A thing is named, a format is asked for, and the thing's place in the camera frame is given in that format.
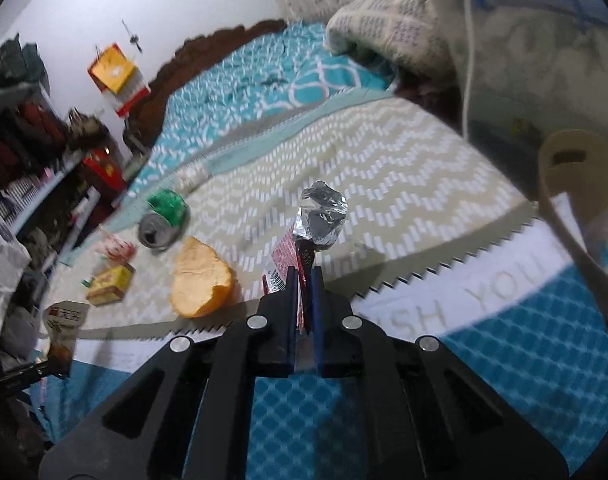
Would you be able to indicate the patterned pillow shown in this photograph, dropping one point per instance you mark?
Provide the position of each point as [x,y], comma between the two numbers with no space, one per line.
[404,32]

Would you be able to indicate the cluttered shelf unit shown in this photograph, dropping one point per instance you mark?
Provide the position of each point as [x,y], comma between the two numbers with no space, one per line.
[40,154]

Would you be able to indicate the dark wooden headboard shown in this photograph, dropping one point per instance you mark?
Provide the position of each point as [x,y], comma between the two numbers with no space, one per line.
[145,119]

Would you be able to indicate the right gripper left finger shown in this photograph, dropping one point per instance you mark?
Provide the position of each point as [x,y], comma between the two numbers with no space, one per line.
[185,414]

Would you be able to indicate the red white wrapper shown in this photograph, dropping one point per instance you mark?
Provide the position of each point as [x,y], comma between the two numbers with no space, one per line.
[116,250]

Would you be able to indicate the clear bin blue handle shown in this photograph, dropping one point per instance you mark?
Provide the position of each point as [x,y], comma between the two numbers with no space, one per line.
[529,68]

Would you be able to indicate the white drink carton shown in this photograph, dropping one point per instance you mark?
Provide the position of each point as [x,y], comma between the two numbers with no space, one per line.
[63,322]

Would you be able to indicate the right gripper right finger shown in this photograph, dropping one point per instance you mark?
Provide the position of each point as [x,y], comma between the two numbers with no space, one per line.
[427,415]

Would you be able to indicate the red box on shelf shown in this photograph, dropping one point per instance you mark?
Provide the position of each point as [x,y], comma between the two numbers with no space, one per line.
[101,172]

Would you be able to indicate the red silver foil wrapper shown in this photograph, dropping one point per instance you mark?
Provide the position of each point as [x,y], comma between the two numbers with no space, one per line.
[316,227]

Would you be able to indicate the green crushed soda can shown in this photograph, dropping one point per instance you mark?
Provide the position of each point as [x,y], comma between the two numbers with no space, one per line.
[164,221]

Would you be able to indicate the yellow cardboard box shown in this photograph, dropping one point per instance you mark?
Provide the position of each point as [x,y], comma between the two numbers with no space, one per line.
[110,286]

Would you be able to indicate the beige trash bin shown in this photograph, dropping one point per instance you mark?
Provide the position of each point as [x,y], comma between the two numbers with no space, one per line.
[573,198]

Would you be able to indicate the orange peel piece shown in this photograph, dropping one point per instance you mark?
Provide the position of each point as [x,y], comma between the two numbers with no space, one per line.
[202,282]

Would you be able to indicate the green white snack wrapper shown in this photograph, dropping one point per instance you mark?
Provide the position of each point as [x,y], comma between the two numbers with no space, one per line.
[89,282]

